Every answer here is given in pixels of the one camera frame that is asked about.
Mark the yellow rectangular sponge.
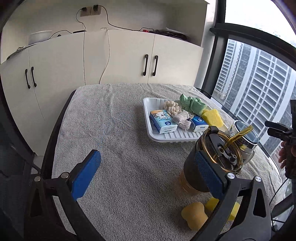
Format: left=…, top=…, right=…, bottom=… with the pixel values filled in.
left=204, top=197, right=240, bottom=221

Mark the tan peanut-shaped sponge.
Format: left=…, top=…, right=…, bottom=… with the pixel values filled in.
left=181, top=202, right=208, bottom=231

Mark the person's right hand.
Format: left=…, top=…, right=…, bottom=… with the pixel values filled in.
left=278, top=142, right=287, bottom=169

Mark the white mug with chrome lid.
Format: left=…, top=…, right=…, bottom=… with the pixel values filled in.
left=228, top=120, right=259, bottom=164

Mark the blue white tissue pack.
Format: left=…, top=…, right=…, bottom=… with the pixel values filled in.
left=190, top=115, right=209, bottom=132

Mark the yellow wedge sponge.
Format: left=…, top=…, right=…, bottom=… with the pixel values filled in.
left=201, top=109, right=224, bottom=128

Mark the blue tissue pack with cartoon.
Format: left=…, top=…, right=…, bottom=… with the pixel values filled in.
left=149, top=110, right=178, bottom=134

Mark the green crumpled cloth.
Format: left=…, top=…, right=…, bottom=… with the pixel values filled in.
left=179, top=94, right=207, bottom=116

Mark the cream knitted scrunchie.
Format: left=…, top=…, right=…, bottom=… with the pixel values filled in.
left=163, top=101, right=183, bottom=116

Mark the white plastic tray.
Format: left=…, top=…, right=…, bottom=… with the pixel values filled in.
left=142, top=97, right=206, bottom=143

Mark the white base cabinet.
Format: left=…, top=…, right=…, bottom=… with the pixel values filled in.
left=1, top=29, right=203, bottom=156

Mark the white bowl on cabinet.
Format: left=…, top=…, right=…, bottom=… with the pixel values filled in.
left=28, top=31, right=52, bottom=45

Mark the dark clutter on cabinet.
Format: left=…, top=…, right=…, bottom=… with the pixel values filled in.
left=139, top=27, right=189, bottom=42

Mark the black cabinet handle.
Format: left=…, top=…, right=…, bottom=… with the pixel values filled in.
left=142, top=54, right=149, bottom=76
left=152, top=55, right=159, bottom=76
left=25, top=69, right=31, bottom=89
left=31, top=66, right=37, bottom=87

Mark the black cabinet handle far left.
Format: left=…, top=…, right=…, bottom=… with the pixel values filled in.
left=25, top=69, right=31, bottom=89

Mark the black window frame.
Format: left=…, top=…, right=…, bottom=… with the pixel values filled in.
left=201, top=1, right=295, bottom=97

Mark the white hanging cable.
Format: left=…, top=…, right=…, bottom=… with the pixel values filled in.
left=82, top=27, right=111, bottom=85

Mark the black power cable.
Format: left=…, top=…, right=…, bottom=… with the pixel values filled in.
left=48, top=4, right=142, bottom=40

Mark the wall power socket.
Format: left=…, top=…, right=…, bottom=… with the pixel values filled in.
left=80, top=5, right=101, bottom=17

